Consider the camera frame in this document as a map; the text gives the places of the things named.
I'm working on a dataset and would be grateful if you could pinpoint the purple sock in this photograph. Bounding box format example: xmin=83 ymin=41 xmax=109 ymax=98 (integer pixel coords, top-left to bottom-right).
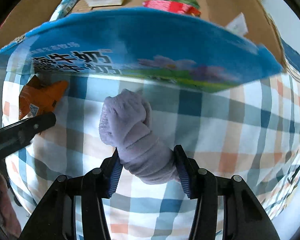
xmin=99 ymin=89 xmax=180 ymax=185

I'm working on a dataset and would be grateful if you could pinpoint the blue white milk carton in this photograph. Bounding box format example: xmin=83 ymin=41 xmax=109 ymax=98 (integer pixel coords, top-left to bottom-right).
xmin=49 ymin=0 xmax=78 ymax=22

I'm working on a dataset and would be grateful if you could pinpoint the red snack bag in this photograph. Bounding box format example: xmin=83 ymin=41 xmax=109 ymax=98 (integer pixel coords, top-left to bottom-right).
xmin=142 ymin=0 xmax=201 ymax=17

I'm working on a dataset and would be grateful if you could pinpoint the orange snack bag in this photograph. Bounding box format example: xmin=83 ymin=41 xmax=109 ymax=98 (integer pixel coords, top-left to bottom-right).
xmin=19 ymin=75 xmax=69 ymax=120

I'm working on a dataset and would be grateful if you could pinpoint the plaid checkered tablecloth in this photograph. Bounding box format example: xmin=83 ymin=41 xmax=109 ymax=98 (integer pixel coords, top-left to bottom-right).
xmin=5 ymin=73 xmax=300 ymax=239

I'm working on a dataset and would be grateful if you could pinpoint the open cardboard milk box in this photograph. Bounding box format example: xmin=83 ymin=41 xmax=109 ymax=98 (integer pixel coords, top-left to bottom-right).
xmin=0 ymin=0 xmax=287 ymax=92

